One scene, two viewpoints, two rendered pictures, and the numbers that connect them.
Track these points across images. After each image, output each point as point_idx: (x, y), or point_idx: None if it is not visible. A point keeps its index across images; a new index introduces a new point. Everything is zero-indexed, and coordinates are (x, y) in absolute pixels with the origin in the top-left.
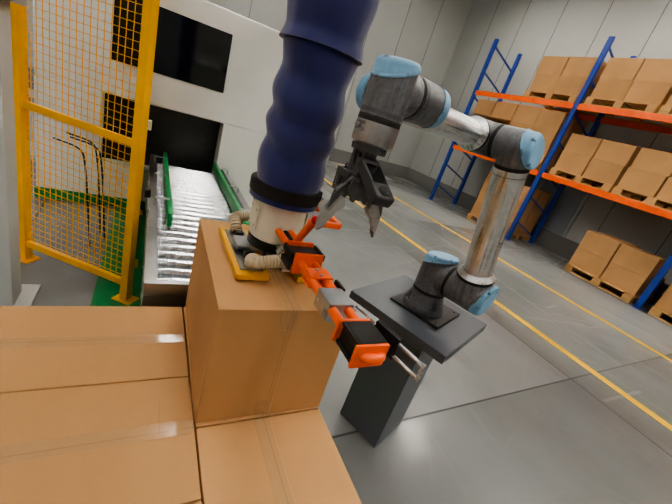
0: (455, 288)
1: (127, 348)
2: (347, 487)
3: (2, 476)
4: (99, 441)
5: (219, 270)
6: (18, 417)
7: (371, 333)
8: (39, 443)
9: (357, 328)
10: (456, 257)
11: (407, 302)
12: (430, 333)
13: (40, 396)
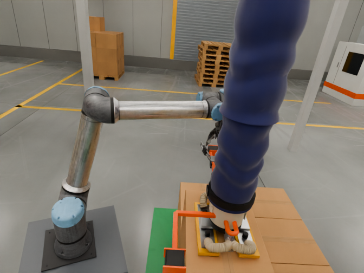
0: (86, 197)
1: None
2: (183, 206)
3: (286, 233)
4: (266, 238)
5: (250, 216)
6: (296, 252)
7: (212, 147)
8: (283, 241)
9: (215, 148)
10: (56, 202)
11: (90, 243)
12: (102, 220)
13: (296, 260)
